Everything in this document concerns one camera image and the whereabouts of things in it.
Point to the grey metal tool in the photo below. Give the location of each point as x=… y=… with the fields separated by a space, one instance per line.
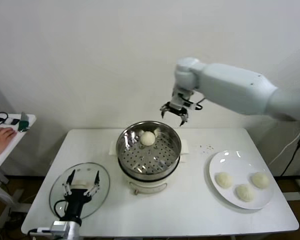
x=23 y=117

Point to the stainless steel steamer basket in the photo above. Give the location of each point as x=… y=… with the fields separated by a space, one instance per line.
x=175 y=148

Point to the white round plate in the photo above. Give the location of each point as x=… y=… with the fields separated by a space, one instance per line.
x=230 y=162

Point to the green flat object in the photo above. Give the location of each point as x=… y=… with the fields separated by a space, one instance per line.
x=23 y=125

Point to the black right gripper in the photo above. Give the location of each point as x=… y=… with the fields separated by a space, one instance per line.
x=178 y=110

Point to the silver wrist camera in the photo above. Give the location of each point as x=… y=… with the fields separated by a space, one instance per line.
x=60 y=226
x=176 y=101

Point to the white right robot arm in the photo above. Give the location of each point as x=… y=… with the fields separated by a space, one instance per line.
x=227 y=85

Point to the white electric cooker base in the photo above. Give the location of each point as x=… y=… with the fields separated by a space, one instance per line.
x=150 y=186

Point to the small black device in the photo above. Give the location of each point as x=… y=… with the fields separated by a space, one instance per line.
x=15 y=122

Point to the bare human foot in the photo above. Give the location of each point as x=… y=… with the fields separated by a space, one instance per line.
x=0 y=142

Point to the white side table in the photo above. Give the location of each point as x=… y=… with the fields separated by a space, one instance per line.
x=15 y=141

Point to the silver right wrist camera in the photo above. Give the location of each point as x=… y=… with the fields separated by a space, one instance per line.
x=176 y=101

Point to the round glass lid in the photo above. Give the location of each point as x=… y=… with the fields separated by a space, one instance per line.
x=57 y=183

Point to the white steamed baozi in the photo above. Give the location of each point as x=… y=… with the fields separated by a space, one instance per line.
x=147 y=138
x=260 y=180
x=224 y=180
x=245 y=193

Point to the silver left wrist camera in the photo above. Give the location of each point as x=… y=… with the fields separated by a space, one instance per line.
x=60 y=226

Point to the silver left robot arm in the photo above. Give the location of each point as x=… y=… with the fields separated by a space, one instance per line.
x=74 y=232

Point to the small white device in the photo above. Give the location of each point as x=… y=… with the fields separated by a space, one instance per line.
x=7 y=121

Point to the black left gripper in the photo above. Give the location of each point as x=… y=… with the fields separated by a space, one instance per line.
x=76 y=200

